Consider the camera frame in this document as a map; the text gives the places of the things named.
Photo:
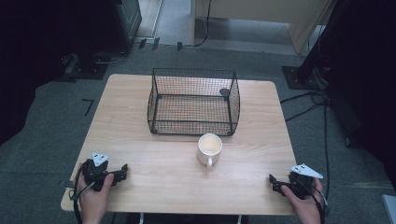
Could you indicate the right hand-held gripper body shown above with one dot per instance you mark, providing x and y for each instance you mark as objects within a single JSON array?
[{"x": 301, "y": 182}]

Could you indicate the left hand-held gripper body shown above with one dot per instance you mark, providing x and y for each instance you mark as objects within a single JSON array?
[{"x": 95, "y": 172}]

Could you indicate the white ceramic cup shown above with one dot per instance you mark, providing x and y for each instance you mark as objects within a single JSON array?
[{"x": 209, "y": 146}]

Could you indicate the person's right hand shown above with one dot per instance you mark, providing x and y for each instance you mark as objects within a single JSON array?
[{"x": 303, "y": 208}]

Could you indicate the person's left hand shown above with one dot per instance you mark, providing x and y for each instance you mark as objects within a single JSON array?
[{"x": 93, "y": 202}]

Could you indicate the white box corner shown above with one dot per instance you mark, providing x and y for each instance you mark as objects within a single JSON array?
[{"x": 390, "y": 210}]

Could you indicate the black curtain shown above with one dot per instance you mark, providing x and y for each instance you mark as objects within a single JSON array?
[{"x": 364, "y": 77}]

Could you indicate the black floor tape strip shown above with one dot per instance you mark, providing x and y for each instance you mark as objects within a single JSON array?
[
  {"x": 179, "y": 46},
  {"x": 155, "y": 43}
]

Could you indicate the dark equipment cabinet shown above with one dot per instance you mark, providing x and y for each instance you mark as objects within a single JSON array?
[{"x": 121, "y": 21}]

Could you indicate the beige wooden cabinet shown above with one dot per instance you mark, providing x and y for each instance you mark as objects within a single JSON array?
[{"x": 261, "y": 15}]

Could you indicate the black stand base plate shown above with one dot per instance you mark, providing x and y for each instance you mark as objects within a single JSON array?
[
  {"x": 303, "y": 79},
  {"x": 90, "y": 70}
]

